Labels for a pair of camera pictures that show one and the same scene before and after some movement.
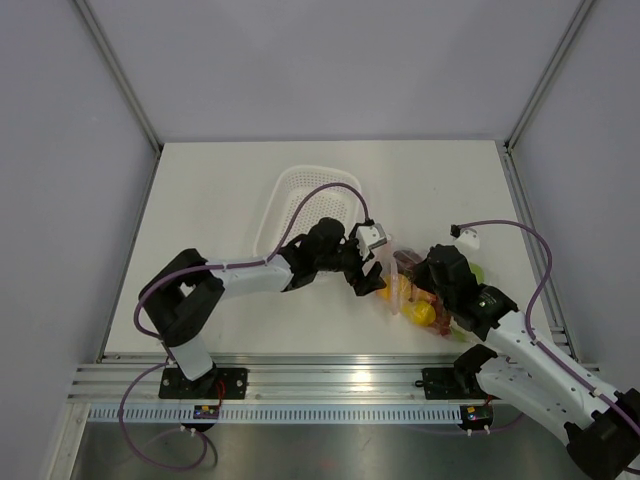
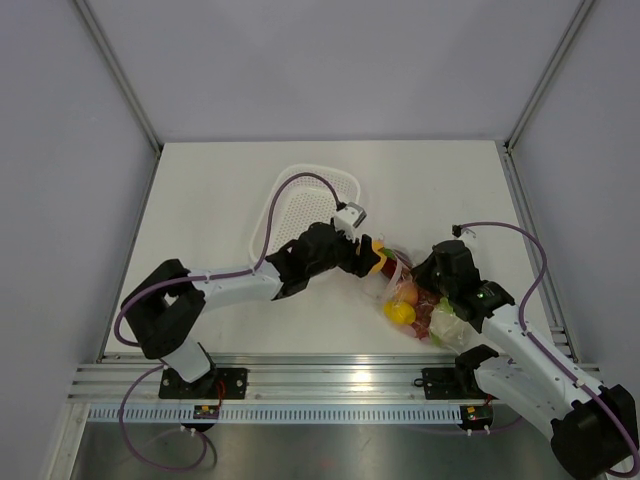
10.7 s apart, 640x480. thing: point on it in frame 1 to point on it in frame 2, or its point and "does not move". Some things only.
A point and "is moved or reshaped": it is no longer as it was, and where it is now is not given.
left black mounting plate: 214,383 does not move
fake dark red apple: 405,260 to 389,267
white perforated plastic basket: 288,187 does not move
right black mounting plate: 449,384 does not move
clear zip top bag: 422,308 is moved or reshaped
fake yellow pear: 421,312 to 399,313
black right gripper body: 423,278 does not move
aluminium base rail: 273,378 does not move
